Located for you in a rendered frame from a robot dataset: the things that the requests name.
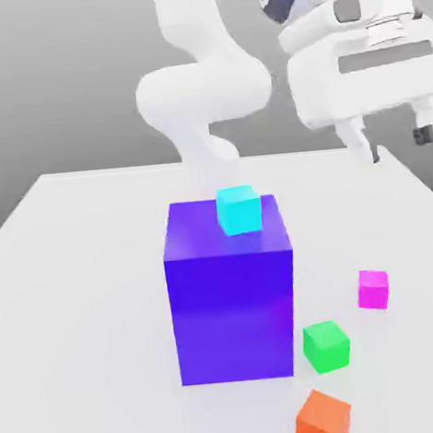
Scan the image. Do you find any small green cube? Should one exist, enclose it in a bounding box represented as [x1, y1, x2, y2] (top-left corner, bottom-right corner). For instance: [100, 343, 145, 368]
[299, 318, 354, 377]

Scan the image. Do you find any small cyan cube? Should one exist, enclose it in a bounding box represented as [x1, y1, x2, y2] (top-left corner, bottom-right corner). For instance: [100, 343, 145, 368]
[214, 183, 265, 239]

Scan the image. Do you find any small orange cube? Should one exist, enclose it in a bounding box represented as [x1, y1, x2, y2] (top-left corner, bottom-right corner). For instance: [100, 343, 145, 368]
[290, 386, 356, 433]

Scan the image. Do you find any small magenta cube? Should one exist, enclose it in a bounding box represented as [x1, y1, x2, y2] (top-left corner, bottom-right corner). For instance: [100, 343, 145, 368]
[355, 267, 393, 313]

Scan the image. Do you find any large purple box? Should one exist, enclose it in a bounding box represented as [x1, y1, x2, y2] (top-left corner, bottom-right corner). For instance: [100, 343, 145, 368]
[158, 192, 305, 389]

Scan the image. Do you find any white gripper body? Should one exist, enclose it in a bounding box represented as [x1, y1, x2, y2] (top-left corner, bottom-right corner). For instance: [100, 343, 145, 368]
[283, 16, 433, 134]

